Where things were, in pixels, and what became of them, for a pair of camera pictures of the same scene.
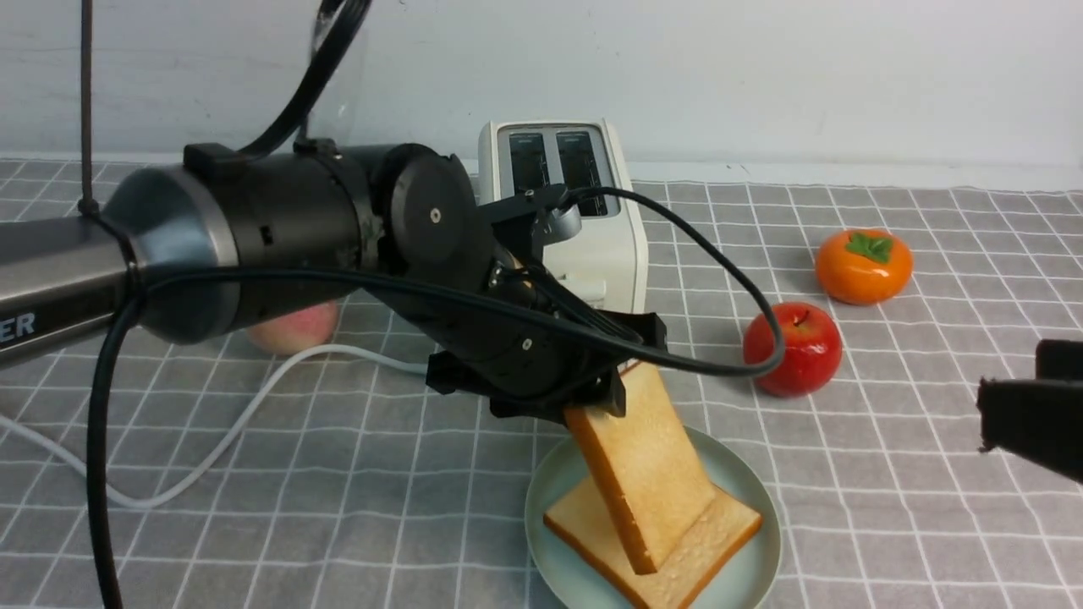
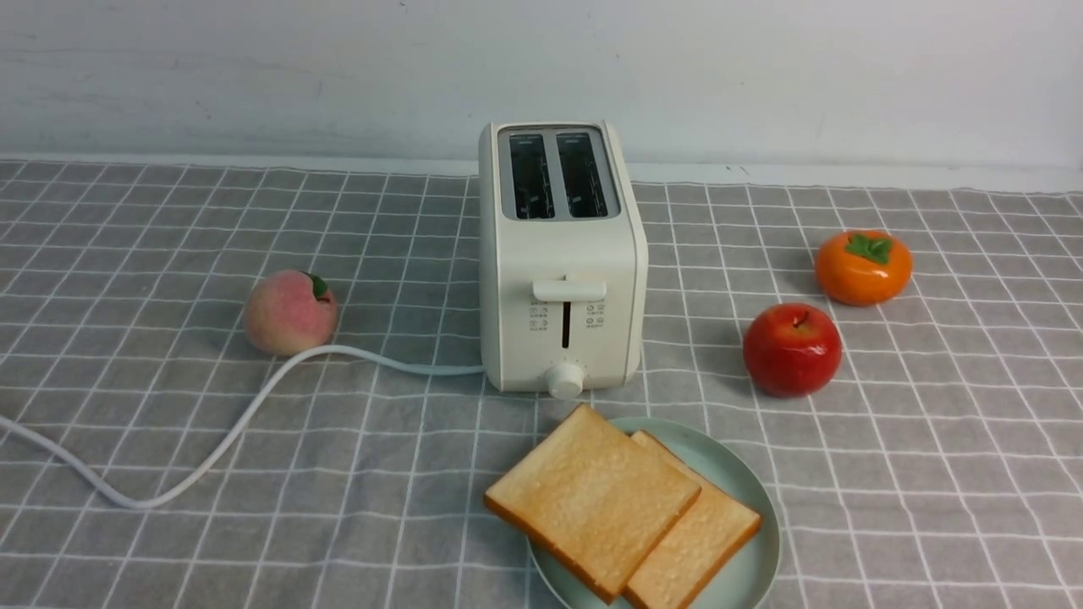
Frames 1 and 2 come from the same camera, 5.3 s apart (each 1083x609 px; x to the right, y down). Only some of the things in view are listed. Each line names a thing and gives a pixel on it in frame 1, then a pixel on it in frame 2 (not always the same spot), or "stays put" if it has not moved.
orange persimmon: (864, 267) stays put
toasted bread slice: (582, 523) stays put
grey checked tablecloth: (243, 476) stays put
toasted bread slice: (652, 480) -> (590, 500)
